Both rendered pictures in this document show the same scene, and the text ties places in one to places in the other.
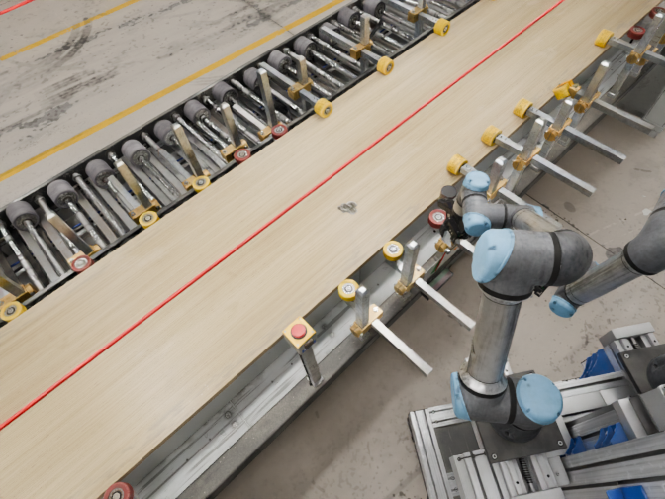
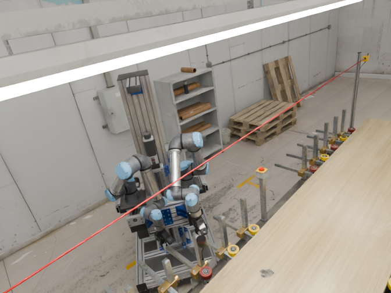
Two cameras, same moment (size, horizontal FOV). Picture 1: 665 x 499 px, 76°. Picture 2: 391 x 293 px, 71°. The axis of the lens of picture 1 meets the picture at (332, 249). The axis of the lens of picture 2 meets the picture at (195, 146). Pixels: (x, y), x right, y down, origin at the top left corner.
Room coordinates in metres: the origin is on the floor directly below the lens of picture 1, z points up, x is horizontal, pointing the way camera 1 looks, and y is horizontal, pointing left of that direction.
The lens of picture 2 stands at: (2.24, -0.44, 2.41)
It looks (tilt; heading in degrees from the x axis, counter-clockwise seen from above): 26 degrees down; 177
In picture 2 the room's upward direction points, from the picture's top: 10 degrees counter-clockwise
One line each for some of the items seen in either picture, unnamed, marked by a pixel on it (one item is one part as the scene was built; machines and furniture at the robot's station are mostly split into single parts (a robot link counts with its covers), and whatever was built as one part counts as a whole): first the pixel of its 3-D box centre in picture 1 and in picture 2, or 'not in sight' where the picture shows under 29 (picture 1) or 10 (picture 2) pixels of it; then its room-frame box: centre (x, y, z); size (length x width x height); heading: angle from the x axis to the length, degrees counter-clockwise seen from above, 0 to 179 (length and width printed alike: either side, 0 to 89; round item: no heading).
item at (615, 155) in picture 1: (570, 132); not in sight; (1.36, -1.13, 0.95); 0.50 x 0.04 x 0.04; 38
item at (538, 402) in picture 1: (530, 401); (185, 169); (0.20, -0.47, 1.21); 0.13 x 0.12 x 0.14; 79
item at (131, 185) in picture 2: not in sight; (127, 183); (0.24, -0.97, 1.21); 0.13 x 0.12 x 0.14; 135
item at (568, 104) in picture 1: (549, 142); not in sight; (1.38, -1.07, 0.88); 0.04 x 0.04 x 0.48; 38
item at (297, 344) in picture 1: (300, 336); (261, 173); (0.45, 0.12, 1.18); 0.07 x 0.07 x 0.08; 38
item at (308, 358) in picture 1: (309, 362); (263, 199); (0.45, 0.12, 0.93); 0.05 x 0.05 x 0.45; 38
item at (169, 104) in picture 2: not in sight; (191, 119); (-2.14, -0.24, 0.78); 0.90 x 0.45 x 1.55; 125
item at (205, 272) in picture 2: (436, 223); (206, 277); (1.01, -0.46, 0.85); 0.08 x 0.08 x 0.11
